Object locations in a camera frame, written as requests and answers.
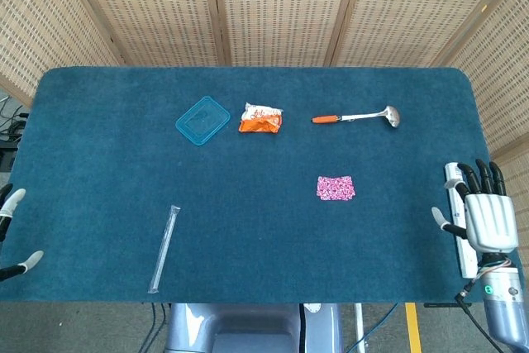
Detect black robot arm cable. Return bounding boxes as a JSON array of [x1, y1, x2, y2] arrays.
[[454, 278, 508, 353]]

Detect black device box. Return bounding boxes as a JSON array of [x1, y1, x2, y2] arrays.
[[0, 140, 20, 172]]

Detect black cable bundle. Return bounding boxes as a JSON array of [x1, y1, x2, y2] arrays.
[[0, 98, 30, 143]]

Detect white rectangular bar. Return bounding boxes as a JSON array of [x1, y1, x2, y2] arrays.
[[444, 161, 480, 279]]

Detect woven bamboo folding screen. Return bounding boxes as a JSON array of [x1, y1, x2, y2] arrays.
[[0, 0, 529, 242]]

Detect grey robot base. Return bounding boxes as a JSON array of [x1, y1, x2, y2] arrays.
[[164, 303, 344, 353]]

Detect clear wrapped drinking straw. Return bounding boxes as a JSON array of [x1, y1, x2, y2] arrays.
[[147, 204, 182, 295]]

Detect white card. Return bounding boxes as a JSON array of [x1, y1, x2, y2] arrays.
[[316, 175, 356, 203]]

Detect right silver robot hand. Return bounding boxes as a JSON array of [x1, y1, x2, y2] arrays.
[[431, 158, 520, 267]]

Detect steel ladle with orange handle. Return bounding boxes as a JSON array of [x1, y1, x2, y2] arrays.
[[311, 105, 401, 129]]

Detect blue carpet table cover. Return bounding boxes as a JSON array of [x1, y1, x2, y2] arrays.
[[0, 65, 525, 303]]

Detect blue floor cable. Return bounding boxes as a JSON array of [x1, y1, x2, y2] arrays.
[[345, 303, 400, 353]]

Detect white pole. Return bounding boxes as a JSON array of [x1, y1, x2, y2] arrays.
[[354, 303, 367, 353]]

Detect crumpled orange snack bag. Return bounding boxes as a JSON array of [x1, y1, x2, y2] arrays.
[[238, 102, 284, 135]]

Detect blue transparent plastic lid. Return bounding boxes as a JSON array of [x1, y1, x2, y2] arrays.
[[175, 95, 231, 147]]

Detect black floor cables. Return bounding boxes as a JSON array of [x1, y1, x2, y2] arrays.
[[142, 302, 173, 353]]

